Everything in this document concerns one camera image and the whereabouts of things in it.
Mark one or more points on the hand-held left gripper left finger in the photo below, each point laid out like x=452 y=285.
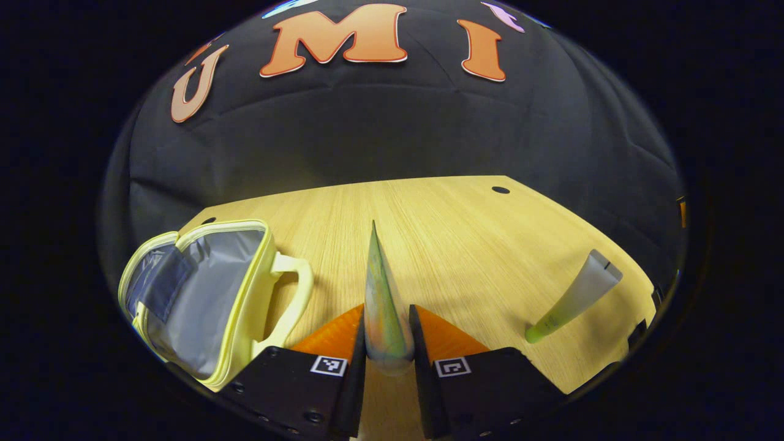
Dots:
x=358 y=367

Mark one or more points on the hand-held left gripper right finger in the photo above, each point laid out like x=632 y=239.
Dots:
x=419 y=367

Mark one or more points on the green blue sachet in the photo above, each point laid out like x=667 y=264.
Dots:
x=384 y=306

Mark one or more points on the cream yellow suitcase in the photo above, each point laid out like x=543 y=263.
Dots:
x=214 y=294

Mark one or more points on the white green squeeze tube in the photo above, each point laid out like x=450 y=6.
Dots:
x=579 y=294

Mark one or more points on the black backdrop cloth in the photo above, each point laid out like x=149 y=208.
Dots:
x=392 y=122

